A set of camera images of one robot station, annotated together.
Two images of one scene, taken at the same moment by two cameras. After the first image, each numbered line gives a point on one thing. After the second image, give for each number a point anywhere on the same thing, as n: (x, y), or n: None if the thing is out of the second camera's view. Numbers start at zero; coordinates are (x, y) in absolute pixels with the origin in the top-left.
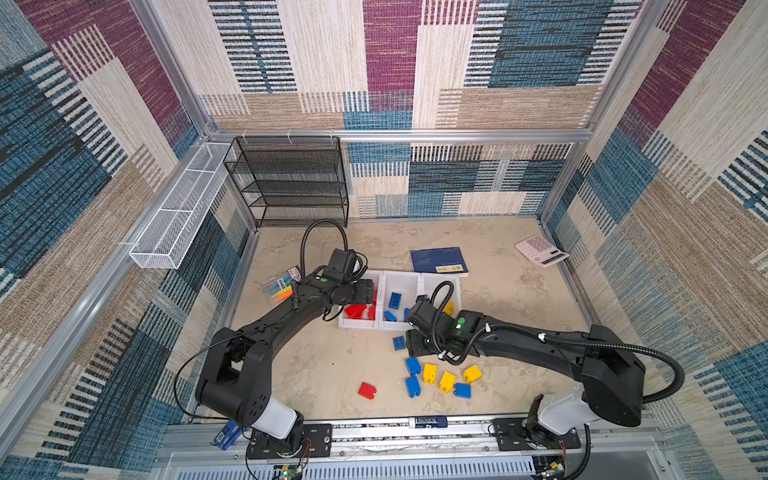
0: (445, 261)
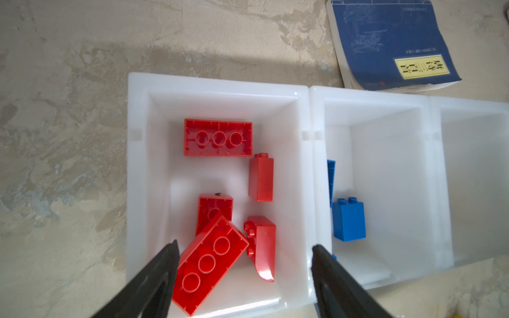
0: (395, 46)
